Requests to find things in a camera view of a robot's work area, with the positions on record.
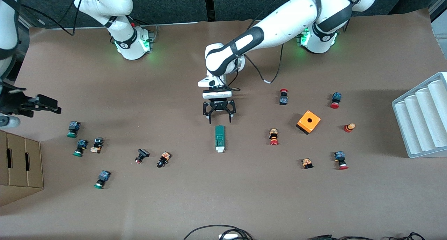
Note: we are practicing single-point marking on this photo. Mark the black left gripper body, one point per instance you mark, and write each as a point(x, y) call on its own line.
point(219, 105)

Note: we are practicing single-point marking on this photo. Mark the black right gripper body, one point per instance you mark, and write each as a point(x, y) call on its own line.
point(14, 101)

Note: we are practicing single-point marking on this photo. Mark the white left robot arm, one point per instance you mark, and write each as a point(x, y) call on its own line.
point(279, 23)

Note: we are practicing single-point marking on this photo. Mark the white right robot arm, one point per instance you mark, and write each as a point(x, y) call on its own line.
point(115, 6)

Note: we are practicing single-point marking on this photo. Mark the red mushroom button orange block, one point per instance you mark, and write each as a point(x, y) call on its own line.
point(273, 136)

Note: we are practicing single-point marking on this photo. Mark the red push button black block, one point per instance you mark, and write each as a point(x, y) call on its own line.
point(283, 97)

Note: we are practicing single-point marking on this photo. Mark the brown cardboard box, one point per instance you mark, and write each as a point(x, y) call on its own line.
point(19, 166)

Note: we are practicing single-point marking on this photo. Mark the black push button orange block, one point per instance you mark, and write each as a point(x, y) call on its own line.
point(163, 159)

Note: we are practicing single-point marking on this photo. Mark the black square push button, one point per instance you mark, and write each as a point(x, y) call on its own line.
point(141, 155)

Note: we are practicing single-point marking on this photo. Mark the brown paper table cover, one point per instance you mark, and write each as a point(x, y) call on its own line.
point(223, 198)

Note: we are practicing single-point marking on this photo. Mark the orange black contact block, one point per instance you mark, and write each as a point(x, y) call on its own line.
point(307, 163)

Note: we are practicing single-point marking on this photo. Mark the red mushroom button blue block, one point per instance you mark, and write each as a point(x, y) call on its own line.
point(340, 160)
point(335, 100)

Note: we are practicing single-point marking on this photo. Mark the red yellow emergency stop head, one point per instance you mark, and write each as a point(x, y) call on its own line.
point(349, 127)

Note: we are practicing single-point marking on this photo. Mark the white plug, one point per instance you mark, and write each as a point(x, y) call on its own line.
point(228, 236)

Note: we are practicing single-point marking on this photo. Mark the white stepped plastic tray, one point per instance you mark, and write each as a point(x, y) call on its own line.
point(419, 121)

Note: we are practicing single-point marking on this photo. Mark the grey cabinet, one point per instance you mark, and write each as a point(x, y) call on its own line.
point(440, 27)

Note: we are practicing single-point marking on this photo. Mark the green push button switch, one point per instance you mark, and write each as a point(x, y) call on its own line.
point(73, 129)
point(80, 147)
point(102, 179)

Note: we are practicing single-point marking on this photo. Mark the black cream orange switch part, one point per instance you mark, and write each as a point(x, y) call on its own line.
point(97, 145)

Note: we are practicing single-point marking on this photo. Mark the orange button enclosure box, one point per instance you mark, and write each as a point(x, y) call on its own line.
point(308, 122)

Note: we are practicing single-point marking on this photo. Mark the black vertical post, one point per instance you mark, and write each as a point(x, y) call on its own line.
point(209, 4)

